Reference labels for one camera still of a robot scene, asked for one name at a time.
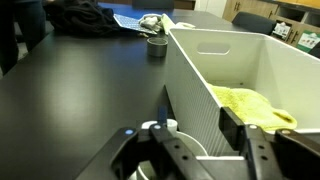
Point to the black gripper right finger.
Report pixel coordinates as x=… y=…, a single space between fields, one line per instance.
x=232 y=128

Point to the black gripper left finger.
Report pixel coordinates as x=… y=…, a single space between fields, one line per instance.
x=162 y=115

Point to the yellow towel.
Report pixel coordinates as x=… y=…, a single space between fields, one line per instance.
x=253 y=108

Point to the black tape roll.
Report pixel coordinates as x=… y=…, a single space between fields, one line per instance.
x=157 y=47

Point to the white plastic container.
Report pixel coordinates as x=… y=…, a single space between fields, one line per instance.
x=197 y=58

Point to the black office chair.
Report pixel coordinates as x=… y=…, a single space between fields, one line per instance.
x=254 y=23

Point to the black bag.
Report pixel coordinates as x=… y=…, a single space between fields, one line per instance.
x=81 y=17

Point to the wooden cabinet shelf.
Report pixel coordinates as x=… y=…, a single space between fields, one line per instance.
x=303 y=20

